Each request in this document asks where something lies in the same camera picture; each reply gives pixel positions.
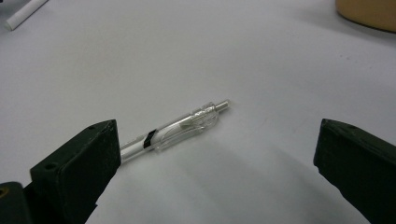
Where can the white table board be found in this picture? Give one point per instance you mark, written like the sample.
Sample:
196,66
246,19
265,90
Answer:
249,62

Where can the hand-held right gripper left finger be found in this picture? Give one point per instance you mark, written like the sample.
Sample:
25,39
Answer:
77,168

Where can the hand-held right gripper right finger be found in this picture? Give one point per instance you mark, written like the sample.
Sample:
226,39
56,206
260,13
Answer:
358,168

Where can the clear plastic test tube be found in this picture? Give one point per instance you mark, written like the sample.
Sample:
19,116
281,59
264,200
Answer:
26,13

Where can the wooden pen holder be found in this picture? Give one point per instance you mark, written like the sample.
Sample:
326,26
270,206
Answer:
370,12

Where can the clear retractable pen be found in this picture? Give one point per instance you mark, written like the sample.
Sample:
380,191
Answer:
186,126

